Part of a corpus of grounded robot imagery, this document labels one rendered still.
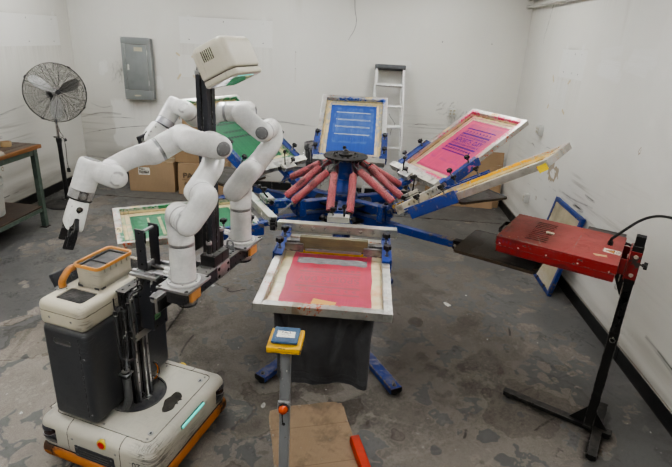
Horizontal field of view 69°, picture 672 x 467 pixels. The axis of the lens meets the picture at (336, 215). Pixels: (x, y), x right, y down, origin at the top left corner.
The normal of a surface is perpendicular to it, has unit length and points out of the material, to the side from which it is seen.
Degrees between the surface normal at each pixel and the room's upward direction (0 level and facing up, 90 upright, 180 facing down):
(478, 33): 90
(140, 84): 90
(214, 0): 90
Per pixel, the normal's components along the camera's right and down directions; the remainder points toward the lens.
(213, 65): -0.33, 0.31
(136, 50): -0.07, 0.34
